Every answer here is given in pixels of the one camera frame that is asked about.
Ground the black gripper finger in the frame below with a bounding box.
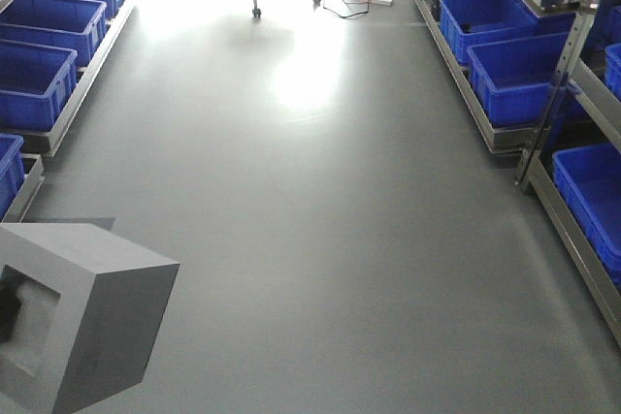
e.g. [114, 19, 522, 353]
[1, 274, 23, 342]

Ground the steel shelf with bins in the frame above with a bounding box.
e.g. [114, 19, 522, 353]
[414, 0, 620, 334]

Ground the gray square hollow base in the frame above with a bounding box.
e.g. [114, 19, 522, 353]
[1, 223, 180, 413]

